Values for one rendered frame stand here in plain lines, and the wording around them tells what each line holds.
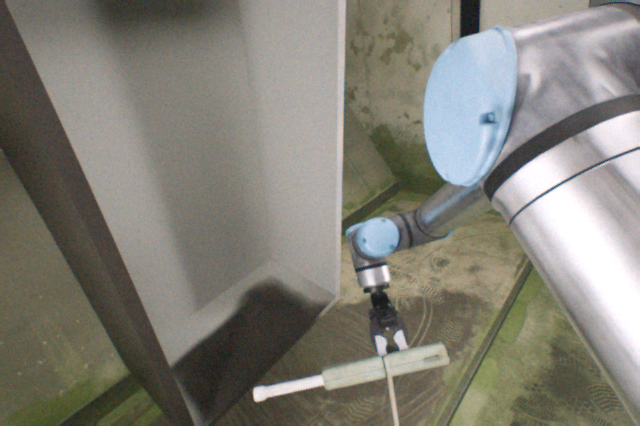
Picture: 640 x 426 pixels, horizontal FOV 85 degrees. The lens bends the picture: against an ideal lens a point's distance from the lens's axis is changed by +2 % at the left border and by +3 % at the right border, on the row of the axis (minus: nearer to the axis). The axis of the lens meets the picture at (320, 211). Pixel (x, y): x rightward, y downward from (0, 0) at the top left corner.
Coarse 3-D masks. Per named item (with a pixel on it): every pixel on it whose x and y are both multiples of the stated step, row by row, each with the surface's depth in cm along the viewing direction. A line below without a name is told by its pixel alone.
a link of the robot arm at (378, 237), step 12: (396, 216) 83; (360, 228) 82; (372, 228) 79; (384, 228) 79; (396, 228) 79; (360, 240) 80; (372, 240) 78; (384, 240) 78; (396, 240) 78; (408, 240) 81; (360, 252) 85; (372, 252) 78; (384, 252) 78
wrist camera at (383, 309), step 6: (378, 294) 91; (384, 294) 90; (372, 300) 89; (378, 300) 88; (384, 300) 88; (378, 306) 86; (384, 306) 86; (390, 306) 85; (378, 312) 84; (384, 312) 82; (390, 312) 83; (378, 318) 82; (384, 318) 81; (390, 318) 81; (396, 318) 81; (378, 324) 83; (384, 324) 81; (390, 324) 81; (396, 324) 81
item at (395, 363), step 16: (400, 352) 84; (416, 352) 83; (432, 352) 82; (336, 368) 84; (352, 368) 83; (368, 368) 83; (384, 368) 83; (400, 368) 82; (416, 368) 82; (288, 384) 85; (304, 384) 84; (320, 384) 84; (336, 384) 83; (352, 384) 83; (256, 400) 84
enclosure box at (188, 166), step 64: (0, 0) 34; (64, 0) 64; (128, 0) 72; (192, 0) 82; (256, 0) 87; (320, 0) 76; (0, 64) 36; (64, 64) 67; (128, 64) 76; (192, 64) 87; (256, 64) 97; (320, 64) 83; (0, 128) 55; (64, 128) 71; (128, 128) 80; (192, 128) 93; (256, 128) 109; (320, 128) 92; (64, 192) 46; (128, 192) 85; (192, 192) 100; (256, 192) 120; (320, 192) 103; (64, 256) 78; (128, 256) 91; (192, 256) 108; (256, 256) 132; (320, 256) 118; (128, 320) 59; (192, 320) 114; (256, 320) 114; (192, 384) 96
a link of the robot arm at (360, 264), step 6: (354, 228) 92; (348, 234) 94; (348, 240) 95; (354, 252) 91; (354, 258) 93; (360, 258) 91; (378, 258) 91; (384, 258) 93; (354, 264) 93; (360, 264) 91; (366, 264) 90; (372, 264) 90; (378, 264) 90; (384, 264) 91; (354, 270) 94; (360, 270) 91
